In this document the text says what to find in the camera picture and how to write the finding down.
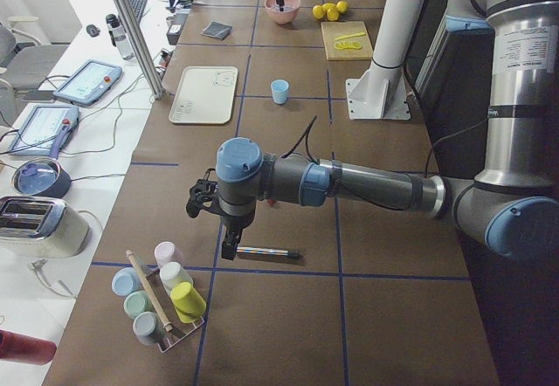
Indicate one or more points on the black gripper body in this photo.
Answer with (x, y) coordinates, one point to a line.
(232, 221)

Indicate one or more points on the ice cubes pile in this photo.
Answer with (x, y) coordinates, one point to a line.
(287, 8)

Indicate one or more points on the cup rack with cups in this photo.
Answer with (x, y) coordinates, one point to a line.
(164, 305)

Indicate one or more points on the light blue plastic cup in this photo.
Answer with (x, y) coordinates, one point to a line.
(280, 91)

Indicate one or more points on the pink bowl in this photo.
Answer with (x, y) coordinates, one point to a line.
(283, 15)

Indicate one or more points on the yellow lemon far left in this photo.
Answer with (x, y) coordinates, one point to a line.
(318, 12)

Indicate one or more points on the yellow lemon middle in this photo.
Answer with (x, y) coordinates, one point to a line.
(332, 14)

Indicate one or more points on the yellow lemon right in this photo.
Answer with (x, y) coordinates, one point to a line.
(342, 6)

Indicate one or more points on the striped muddler stick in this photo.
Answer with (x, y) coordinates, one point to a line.
(270, 252)

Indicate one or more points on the grey folded cloth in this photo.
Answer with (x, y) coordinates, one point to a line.
(217, 30)

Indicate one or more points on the lemon slices row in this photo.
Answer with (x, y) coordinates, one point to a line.
(347, 45)

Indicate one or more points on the wooden cutting board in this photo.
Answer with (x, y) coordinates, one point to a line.
(331, 30)

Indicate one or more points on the yellow plastic knife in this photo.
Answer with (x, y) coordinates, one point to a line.
(353, 35)

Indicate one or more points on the cream bear serving tray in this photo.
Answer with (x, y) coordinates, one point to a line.
(205, 95)

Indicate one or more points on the black box with label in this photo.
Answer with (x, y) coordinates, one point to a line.
(175, 27)

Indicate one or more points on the black keyboard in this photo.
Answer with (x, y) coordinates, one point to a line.
(138, 8)

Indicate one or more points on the cream toaster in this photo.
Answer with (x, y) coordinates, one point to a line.
(41, 227)

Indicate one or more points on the upper teach pendant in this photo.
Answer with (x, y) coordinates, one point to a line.
(89, 83)

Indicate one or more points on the teach pendant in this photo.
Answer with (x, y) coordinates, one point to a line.
(89, 83)
(46, 130)

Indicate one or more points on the clear water bottle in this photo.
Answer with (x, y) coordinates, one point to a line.
(118, 37)

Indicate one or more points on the blue pot with lid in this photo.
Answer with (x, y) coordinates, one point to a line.
(42, 177)

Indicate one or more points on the lower teach pendant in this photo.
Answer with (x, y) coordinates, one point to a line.
(46, 130)

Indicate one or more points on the black computer mouse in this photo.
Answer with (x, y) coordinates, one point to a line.
(92, 30)

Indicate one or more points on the grey office chair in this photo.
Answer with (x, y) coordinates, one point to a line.
(25, 61)

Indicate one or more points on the red bottle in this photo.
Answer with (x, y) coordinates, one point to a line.
(26, 349)

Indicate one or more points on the aluminium frame post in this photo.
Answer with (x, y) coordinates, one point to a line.
(140, 48)

